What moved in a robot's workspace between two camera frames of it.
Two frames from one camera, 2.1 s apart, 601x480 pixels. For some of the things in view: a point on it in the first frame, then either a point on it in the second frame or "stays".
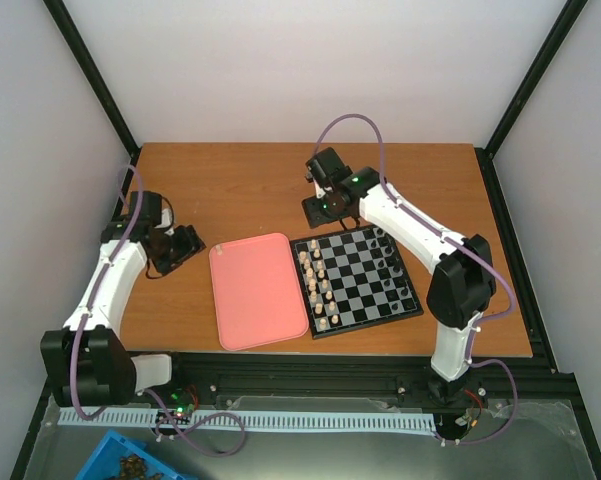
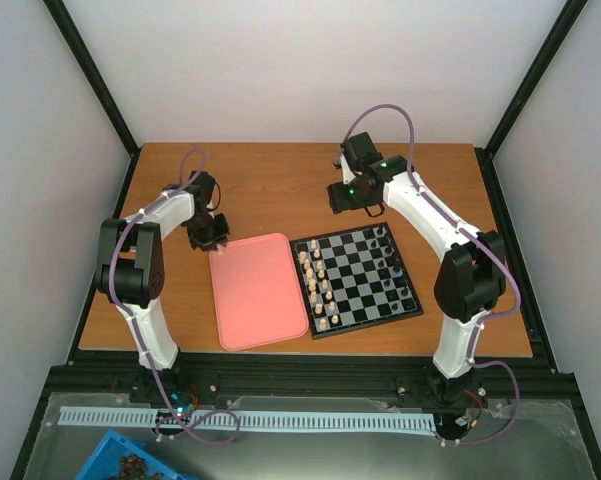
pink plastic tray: (255, 290) stays
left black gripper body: (174, 251) -> (209, 233)
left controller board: (182, 400) stays
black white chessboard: (354, 280) stays
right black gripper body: (327, 214) -> (354, 200)
